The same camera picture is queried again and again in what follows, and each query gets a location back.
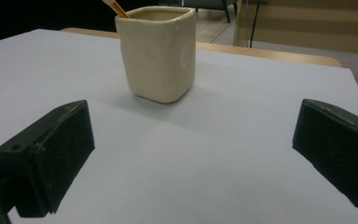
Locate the black floor cable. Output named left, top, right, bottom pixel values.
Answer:
left=249, top=0, right=261, bottom=49

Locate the white table cover sheet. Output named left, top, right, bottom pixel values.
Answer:
left=0, top=28, right=358, bottom=224

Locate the cream square ceramic cup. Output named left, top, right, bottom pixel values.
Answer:
left=115, top=6, right=198, bottom=105

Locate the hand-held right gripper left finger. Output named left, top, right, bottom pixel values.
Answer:
left=0, top=99, right=96, bottom=218

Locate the dark chair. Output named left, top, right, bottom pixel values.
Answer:
left=180, top=0, right=241, bottom=24

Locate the black brush with orange tip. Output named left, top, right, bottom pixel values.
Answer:
left=102, top=0, right=131, bottom=19

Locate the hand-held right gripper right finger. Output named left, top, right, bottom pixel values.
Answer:
left=292, top=98, right=358, bottom=215

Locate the light wooden panel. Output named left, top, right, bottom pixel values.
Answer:
left=232, top=0, right=358, bottom=57

